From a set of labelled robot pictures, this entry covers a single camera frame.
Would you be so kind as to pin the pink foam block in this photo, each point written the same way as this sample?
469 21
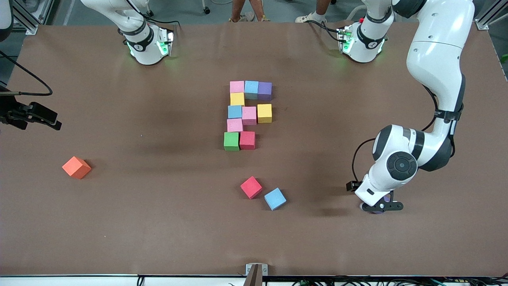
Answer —
249 115
237 86
235 125

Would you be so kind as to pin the purple foam block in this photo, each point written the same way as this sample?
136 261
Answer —
377 211
264 90

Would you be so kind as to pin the black chair caster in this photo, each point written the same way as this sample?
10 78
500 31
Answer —
206 10

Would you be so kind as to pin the green foam block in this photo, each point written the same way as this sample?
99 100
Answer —
231 141

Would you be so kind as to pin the bare lower leg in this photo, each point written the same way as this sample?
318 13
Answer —
322 6
237 6

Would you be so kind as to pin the blue foam block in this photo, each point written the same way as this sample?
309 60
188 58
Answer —
251 89
274 198
234 111

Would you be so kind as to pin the yellow foam block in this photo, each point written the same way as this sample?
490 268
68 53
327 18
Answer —
264 113
237 98

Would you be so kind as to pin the grey sneaker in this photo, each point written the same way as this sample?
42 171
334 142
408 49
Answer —
248 16
265 18

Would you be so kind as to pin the aluminium frame post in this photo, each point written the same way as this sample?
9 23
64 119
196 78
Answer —
27 24
486 18

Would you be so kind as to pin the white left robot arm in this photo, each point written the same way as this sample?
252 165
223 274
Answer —
436 59

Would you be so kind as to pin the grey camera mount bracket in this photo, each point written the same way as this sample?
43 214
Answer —
256 274

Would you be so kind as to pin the brown table cover sheet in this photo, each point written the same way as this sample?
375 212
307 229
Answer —
158 246

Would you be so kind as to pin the white sneaker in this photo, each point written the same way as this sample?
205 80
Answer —
311 18

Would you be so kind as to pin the orange foam block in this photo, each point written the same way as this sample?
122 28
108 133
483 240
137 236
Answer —
76 167

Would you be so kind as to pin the red foam block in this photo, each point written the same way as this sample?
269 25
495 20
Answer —
247 140
251 187

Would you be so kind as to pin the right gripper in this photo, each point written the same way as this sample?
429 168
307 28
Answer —
8 108

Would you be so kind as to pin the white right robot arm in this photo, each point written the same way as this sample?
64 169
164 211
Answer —
147 53

